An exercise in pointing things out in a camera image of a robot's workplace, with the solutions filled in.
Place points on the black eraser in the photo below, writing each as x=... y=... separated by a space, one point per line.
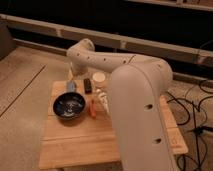
x=87 y=86

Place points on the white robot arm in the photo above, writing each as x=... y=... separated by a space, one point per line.
x=134 y=88

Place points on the white plastic bottle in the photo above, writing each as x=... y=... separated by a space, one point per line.
x=102 y=96

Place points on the orange carrot toy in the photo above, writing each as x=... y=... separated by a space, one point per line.
x=92 y=108

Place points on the black frying pan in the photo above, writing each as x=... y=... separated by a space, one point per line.
x=70 y=104

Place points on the white railing beam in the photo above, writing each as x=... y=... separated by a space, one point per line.
x=174 y=52

